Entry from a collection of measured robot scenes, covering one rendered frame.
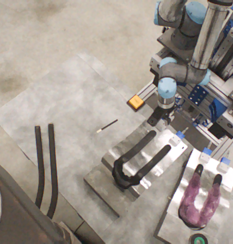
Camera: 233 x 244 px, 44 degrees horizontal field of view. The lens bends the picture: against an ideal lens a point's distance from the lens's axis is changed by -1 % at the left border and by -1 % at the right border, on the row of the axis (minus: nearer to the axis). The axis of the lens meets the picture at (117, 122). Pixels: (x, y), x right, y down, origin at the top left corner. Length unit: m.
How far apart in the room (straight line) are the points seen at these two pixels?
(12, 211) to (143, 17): 3.02
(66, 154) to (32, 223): 1.28
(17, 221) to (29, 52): 2.68
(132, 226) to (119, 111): 0.63
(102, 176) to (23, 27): 2.03
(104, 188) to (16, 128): 0.59
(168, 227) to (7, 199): 1.18
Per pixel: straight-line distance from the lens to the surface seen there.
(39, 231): 0.29
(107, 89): 1.72
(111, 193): 1.46
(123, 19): 3.17
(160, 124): 1.50
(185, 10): 1.54
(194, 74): 1.29
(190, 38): 1.62
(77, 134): 1.60
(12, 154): 2.48
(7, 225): 0.30
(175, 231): 1.44
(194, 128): 2.40
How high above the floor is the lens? 2.29
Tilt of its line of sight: 66 degrees down
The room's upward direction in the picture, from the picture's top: 12 degrees clockwise
